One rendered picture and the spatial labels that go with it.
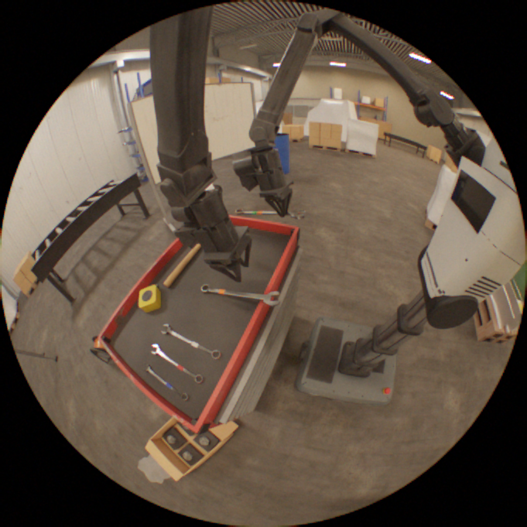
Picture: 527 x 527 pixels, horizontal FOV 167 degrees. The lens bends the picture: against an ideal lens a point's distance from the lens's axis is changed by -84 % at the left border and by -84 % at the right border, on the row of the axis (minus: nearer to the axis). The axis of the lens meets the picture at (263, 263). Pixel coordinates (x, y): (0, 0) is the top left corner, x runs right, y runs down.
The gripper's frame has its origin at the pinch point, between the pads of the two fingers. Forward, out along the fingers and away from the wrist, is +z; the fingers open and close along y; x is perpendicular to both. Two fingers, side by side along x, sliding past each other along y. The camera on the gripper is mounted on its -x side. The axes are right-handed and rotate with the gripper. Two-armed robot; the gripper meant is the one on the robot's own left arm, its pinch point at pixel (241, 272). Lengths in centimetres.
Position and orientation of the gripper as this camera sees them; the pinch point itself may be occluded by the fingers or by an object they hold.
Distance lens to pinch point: 42.2
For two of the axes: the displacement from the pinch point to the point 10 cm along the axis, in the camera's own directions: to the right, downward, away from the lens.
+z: 2.8, 7.0, 6.6
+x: 9.1, 0.3, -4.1
